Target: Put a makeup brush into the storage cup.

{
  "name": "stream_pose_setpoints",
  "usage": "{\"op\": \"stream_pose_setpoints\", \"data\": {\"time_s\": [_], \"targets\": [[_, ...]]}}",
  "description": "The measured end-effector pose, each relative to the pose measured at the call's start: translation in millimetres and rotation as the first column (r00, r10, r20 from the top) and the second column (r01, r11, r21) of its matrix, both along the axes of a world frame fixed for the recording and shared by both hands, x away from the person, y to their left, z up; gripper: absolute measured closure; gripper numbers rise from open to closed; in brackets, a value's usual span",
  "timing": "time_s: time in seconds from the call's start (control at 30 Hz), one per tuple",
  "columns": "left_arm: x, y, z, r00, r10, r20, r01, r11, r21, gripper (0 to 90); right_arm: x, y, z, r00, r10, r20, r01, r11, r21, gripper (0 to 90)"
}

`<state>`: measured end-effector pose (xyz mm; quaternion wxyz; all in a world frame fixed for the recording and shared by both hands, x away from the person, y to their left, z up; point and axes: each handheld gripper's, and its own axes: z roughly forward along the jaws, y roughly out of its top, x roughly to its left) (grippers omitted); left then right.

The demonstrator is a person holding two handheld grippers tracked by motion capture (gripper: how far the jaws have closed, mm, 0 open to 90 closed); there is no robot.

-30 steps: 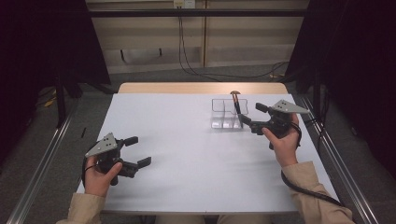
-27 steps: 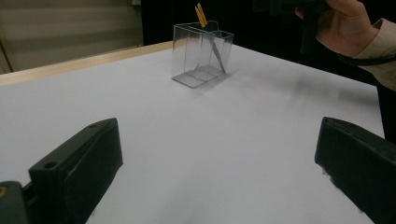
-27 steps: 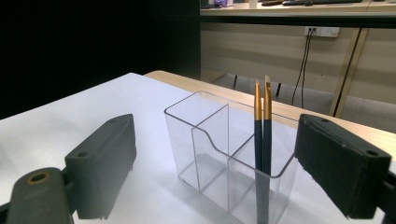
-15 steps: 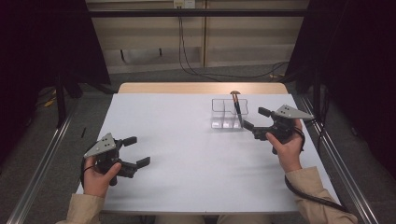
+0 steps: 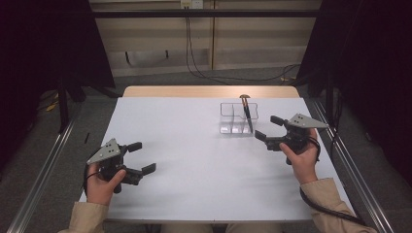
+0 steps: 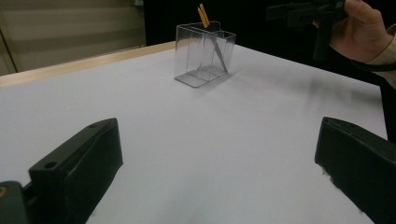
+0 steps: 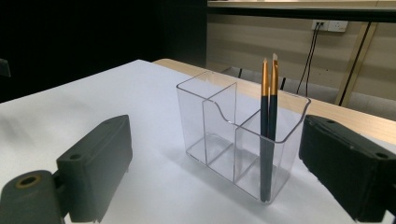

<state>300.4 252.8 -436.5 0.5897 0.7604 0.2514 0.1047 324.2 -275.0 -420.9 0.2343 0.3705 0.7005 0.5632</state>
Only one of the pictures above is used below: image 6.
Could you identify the clear acrylic organizer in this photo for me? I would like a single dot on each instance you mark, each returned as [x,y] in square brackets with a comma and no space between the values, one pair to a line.
[199,59]

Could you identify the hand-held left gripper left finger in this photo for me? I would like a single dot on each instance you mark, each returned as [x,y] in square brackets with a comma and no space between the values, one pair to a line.
[79,168]

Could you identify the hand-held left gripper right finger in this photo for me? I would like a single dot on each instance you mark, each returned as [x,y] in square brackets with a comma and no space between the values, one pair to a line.
[361,168]

